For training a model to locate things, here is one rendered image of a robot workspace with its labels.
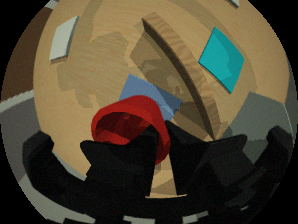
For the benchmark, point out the dark red cup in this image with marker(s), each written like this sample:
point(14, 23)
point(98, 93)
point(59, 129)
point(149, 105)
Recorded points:
point(108, 126)

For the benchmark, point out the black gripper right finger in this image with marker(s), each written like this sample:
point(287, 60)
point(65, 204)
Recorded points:
point(188, 154)

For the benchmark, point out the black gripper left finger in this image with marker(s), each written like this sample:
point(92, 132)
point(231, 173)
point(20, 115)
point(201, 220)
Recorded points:
point(138, 156)

